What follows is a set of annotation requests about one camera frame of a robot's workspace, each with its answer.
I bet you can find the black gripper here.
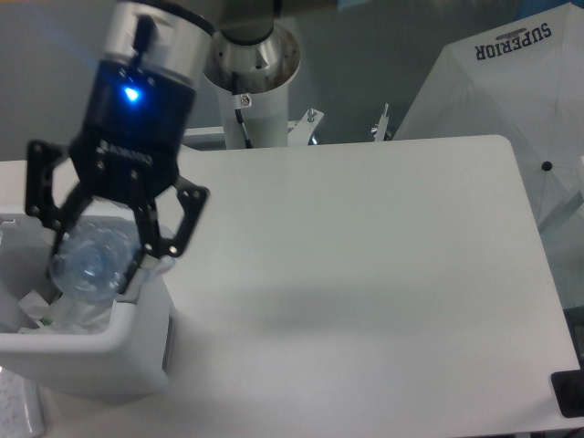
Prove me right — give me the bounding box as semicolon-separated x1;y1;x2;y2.
24;16;210;295

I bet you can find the crushed clear plastic bottle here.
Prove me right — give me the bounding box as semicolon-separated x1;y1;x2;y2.
48;217;175;304

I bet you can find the white plastic bag green print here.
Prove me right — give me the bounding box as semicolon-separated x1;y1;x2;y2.
47;295;113;335

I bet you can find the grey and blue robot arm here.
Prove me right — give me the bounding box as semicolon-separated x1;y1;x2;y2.
25;1;300;302

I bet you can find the trash inside the can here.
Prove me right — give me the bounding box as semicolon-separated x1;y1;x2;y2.
1;290;61;333

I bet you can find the white trash can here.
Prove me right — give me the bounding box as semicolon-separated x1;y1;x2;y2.
1;209;175;397

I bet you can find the white paper sheet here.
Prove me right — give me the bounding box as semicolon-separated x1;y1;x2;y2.
1;367;46;437

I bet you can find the white Superior umbrella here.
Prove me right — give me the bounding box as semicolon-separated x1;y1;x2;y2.
395;2;583;296

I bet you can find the black device at table edge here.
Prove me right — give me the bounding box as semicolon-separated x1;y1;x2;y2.
551;370;583;418

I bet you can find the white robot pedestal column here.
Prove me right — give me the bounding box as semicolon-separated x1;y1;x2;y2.
215;85;288;150

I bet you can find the white metal base frame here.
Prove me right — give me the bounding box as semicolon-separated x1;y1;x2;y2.
182;103;395;151

